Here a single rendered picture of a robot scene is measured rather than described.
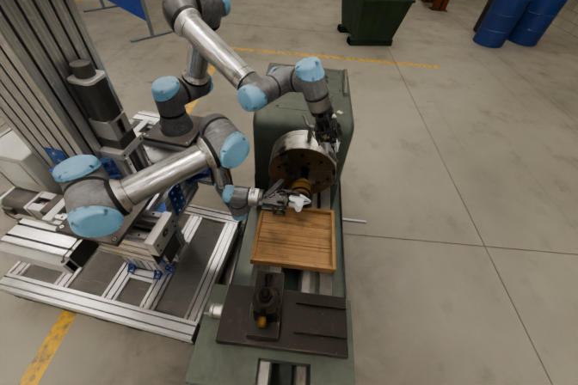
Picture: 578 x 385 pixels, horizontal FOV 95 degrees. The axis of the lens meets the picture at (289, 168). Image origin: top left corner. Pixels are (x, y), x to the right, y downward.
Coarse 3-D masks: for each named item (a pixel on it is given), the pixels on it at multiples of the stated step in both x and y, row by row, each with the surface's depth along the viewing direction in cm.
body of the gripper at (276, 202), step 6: (264, 192) 114; (276, 192) 109; (282, 192) 109; (264, 198) 112; (270, 198) 110; (276, 198) 107; (282, 198) 108; (288, 198) 113; (264, 204) 109; (270, 204) 109; (276, 204) 105; (282, 204) 106; (264, 210) 109; (270, 210) 109; (276, 210) 110; (282, 210) 109
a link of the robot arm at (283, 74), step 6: (282, 66) 83; (288, 66) 82; (294, 66) 80; (270, 72) 84; (276, 72) 79; (282, 72) 79; (288, 72) 79; (276, 78) 77; (282, 78) 78; (288, 78) 79; (282, 84) 78; (288, 84) 80; (282, 90) 79; (288, 90) 81; (294, 90) 80
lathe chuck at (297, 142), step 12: (276, 144) 122; (288, 144) 115; (300, 144) 113; (312, 144) 113; (276, 156) 116; (300, 156) 115; (312, 156) 114; (324, 156) 114; (276, 168) 122; (312, 168) 120; (324, 168) 119; (276, 180) 128; (288, 180) 127; (312, 192) 132
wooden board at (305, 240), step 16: (288, 208) 130; (304, 208) 130; (272, 224) 125; (288, 224) 126; (304, 224) 126; (320, 224) 127; (256, 240) 117; (272, 240) 119; (288, 240) 120; (304, 240) 120; (320, 240) 121; (256, 256) 114; (272, 256) 114; (288, 256) 115; (304, 256) 115; (320, 256) 115
